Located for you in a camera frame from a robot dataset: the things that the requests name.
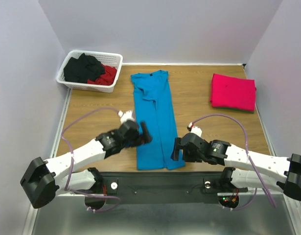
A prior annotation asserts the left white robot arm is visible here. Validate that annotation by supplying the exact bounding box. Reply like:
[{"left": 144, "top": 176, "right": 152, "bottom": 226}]
[{"left": 20, "top": 120, "right": 152, "bottom": 209}]

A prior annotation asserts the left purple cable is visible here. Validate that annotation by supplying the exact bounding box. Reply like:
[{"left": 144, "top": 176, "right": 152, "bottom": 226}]
[{"left": 61, "top": 106, "right": 122, "bottom": 213}]

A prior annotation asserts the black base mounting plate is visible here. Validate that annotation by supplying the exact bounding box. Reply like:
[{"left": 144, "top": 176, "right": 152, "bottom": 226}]
[{"left": 84, "top": 171, "right": 249, "bottom": 205}]

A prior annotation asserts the dark red t shirt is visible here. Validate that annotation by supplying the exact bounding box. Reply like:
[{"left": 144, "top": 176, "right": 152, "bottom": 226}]
[{"left": 87, "top": 65, "right": 117, "bottom": 86}]

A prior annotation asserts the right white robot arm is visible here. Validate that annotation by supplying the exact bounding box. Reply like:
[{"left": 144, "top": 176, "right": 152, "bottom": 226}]
[{"left": 171, "top": 133, "right": 301, "bottom": 201}]

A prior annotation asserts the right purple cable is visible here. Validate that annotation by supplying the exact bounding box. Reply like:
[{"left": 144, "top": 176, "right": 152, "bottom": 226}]
[{"left": 189, "top": 113, "right": 277, "bottom": 212}]

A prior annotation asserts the purple cable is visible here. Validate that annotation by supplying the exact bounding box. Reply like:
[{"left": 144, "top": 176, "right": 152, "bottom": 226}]
[
  {"left": 189, "top": 113, "right": 277, "bottom": 212},
  {"left": 61, "top": 106, "right": 122, "bottom": 213}
]

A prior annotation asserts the folded pink t shirt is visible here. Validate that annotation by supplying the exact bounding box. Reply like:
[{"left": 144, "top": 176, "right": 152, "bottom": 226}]
[{"left": 210, "top": 73, "right": 256, "bottom": 113}]

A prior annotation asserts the aluminium extrusion frame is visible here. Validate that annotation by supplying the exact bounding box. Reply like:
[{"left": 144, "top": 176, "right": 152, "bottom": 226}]
[{"left": 22, "top": 88, "right": 72, "bottom": 235}]

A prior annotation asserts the black t shirt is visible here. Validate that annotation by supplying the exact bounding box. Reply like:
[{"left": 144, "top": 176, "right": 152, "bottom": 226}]
[{"left": 64, "top": 53, "right": 105, "bottom": 83}]

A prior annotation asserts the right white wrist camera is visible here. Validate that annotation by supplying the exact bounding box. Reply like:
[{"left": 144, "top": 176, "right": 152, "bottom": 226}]
[{"left": 187, "top": 122, "right": 203, "bottom": 137}]

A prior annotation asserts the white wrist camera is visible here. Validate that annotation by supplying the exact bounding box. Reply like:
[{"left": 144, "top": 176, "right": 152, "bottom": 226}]
[
  {"left": 187, "top": 122, "right": 203, "bottom": 137},
  {"left": 117, "top": 110, "right": 136, "bottom": 124}
]

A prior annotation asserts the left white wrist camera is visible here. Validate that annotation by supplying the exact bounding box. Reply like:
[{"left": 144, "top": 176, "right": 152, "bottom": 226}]
[{"left": 117, "top": 110, "right": 136, "bottom": 124}]

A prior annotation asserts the blue t shirt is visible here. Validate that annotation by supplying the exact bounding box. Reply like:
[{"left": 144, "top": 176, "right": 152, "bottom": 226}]
[{"left": 131, "top": 70, "right": 185, "bottom": 170}]

